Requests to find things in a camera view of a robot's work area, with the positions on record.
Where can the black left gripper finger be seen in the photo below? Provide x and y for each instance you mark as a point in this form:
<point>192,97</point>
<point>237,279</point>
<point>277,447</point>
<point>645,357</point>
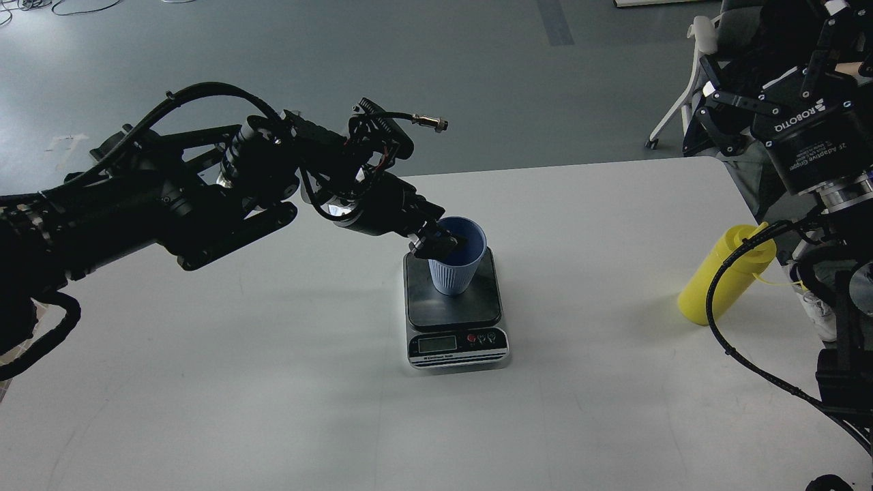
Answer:
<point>419,247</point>
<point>444,241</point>

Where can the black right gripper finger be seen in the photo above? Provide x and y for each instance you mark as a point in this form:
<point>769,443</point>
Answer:
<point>835,35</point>
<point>745,76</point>

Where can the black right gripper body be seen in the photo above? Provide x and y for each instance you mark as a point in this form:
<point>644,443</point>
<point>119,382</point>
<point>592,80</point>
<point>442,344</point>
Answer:
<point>813,141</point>

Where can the blue ribbed plastic cup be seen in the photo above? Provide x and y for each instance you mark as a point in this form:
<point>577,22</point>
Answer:
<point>453,275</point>

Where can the seated person in dark clothes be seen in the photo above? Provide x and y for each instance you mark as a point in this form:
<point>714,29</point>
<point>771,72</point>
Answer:
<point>793,27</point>

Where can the yellow squeeze bottle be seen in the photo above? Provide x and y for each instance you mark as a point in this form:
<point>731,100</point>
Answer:
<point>747,269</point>

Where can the digital kitchen scale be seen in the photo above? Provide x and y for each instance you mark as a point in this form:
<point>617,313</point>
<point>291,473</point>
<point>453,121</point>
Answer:
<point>450,334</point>

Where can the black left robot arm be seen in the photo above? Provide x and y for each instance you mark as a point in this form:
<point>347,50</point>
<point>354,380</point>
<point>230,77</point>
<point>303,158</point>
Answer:
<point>209,170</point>

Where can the white office chair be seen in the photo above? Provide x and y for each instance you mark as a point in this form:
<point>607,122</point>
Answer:
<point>703,32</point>

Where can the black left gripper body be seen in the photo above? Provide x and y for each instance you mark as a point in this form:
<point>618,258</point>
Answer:
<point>391,205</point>

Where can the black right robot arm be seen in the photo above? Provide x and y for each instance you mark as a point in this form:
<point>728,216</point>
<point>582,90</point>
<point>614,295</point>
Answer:
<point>828,284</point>

